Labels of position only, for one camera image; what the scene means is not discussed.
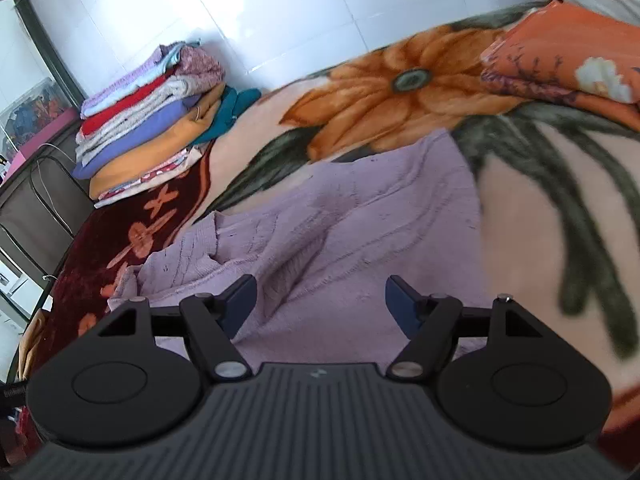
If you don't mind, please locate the clear storage box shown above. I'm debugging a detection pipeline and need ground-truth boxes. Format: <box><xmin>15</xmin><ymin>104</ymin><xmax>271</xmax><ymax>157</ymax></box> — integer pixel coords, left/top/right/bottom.
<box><xmin>0</xmin><ymin>77</ymin><xmax>70</xmax><ymax>161</ymax></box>

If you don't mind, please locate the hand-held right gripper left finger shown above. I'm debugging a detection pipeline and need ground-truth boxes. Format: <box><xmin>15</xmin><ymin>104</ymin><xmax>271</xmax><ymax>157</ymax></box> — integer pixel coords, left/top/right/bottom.
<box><xmin>92</xmin><ymin>274</ymin><xmax>259</xmax><ymax>380</ymax></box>

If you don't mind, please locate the dark green pole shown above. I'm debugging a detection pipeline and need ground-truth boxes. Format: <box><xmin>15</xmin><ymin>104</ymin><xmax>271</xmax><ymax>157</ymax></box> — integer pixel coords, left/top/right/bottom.
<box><xmin>14</xmin><ymin>0</ymin><xmax>88</xmax><ymax>108</ymax></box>

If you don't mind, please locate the bed headboard frame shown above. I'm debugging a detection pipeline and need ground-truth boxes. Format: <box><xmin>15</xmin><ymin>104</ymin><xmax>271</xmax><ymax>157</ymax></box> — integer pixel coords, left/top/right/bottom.
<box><xmin>0</xmin><ymin>122</ymin><xmax>97</xmax><ymax>322</ymax></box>

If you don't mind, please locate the stack of folded clothes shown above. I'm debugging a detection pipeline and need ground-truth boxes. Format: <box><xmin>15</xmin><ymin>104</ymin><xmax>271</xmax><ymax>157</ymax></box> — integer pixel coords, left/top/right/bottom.
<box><xmin>71</xmin><ymin>39</ymin><xmax>264</xmax><ymax>210</ymax></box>

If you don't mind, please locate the lilac knit cardigan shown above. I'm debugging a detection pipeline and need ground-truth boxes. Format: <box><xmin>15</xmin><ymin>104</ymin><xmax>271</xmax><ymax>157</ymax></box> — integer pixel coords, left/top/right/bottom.
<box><xmin>107</xmin><ymin>127</ymin><xmax>502</xmax><ymax>377</ymax></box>

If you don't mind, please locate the floral plush blanket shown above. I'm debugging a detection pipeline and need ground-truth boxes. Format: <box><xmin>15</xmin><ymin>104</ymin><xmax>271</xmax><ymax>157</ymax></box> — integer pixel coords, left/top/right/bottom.
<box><xmin>15</xmin><ymin>0</ymin><xmax>640</xmax><ymax>442</ymax></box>

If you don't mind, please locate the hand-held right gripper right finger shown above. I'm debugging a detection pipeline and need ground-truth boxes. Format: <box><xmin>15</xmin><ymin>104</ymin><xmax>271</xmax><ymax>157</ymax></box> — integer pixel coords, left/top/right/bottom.
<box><xmin>384</xmin><ymin>275</ymin><xmax>547</xmax><ymax>380</ymax></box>

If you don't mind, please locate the pink box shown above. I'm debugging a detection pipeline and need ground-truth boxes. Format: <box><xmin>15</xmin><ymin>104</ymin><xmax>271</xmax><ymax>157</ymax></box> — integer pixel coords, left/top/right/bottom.
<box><xmin>0</xmin><ymin>109</ymin><xmax>84</xmax><ymax>182</ymax></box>

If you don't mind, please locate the orange floral folded cloth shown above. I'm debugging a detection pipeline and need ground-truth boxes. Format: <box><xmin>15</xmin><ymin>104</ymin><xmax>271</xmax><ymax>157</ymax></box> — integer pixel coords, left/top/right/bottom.
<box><xmin>479</xmin><ymin>0</ymin><xmax>640</xmax><ymax>134</ymax></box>

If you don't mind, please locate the white cable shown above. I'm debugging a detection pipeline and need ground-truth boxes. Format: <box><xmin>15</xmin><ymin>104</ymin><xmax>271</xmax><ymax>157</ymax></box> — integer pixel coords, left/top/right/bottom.
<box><xmin>36</xmin><ymin>142</ymin><xmax>82</xmax><ymax>212</ymax></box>

